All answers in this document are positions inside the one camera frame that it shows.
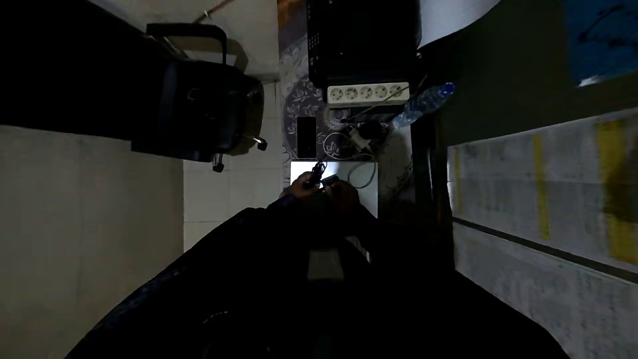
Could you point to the black office chair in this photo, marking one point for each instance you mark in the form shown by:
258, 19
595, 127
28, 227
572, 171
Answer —
209, 107

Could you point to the person's right forearm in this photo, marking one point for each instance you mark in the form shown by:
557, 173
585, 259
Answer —
363, 219

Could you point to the blue poster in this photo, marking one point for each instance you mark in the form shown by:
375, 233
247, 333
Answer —
605, 40

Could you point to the person's right fingers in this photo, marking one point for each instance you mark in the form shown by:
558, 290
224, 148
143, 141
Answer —
333, 188

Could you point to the black machine with buttons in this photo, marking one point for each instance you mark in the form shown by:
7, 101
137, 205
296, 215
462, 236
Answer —
364, 40

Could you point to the person's left forearm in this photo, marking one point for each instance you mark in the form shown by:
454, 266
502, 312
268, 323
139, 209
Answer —
271, 212

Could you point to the clear bottle with blue cap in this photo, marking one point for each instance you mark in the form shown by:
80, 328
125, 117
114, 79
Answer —
423, 105

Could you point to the white curved sheet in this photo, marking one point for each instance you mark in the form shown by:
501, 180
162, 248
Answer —
448, 20

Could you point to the white printed poster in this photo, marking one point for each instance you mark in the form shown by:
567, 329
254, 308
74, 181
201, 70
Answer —
543, 284

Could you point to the person's left hand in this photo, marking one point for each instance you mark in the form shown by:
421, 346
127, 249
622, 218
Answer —
301, 188

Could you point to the person's body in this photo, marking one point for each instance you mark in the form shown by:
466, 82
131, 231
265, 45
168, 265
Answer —
299, 309

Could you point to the white rectangular board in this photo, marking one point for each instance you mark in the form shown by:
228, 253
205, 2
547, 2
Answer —
368, 197

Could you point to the patterned floral tablecloth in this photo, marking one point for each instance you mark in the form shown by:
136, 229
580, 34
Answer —
302, 99

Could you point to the small dark rectangular connector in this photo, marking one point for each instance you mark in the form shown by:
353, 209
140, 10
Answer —
329, 180

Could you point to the white plug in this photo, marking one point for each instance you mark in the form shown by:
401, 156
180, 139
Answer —
360, 140

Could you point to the white five-socket power strip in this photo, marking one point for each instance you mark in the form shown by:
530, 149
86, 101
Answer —
366, 94

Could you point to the thin brown stick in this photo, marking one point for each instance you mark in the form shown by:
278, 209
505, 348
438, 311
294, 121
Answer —
215, 9

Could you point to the person's left fingers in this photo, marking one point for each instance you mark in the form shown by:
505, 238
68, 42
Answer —
307, 178

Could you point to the white poster with yellow stripes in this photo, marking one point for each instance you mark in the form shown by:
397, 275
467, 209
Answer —
568, 184

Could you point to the black smartphone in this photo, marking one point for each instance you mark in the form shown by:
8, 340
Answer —
306, 137

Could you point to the person's right hand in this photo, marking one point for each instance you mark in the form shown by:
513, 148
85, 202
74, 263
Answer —
344, 193

